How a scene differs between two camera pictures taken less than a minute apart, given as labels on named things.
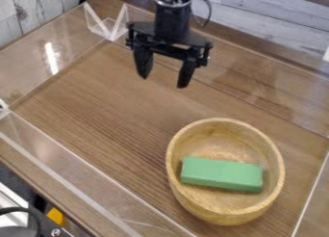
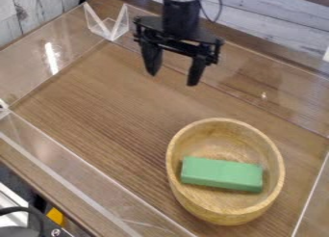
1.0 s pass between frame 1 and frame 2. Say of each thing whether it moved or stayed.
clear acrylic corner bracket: stayed
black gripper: moved
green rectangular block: stayed
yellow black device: stayed
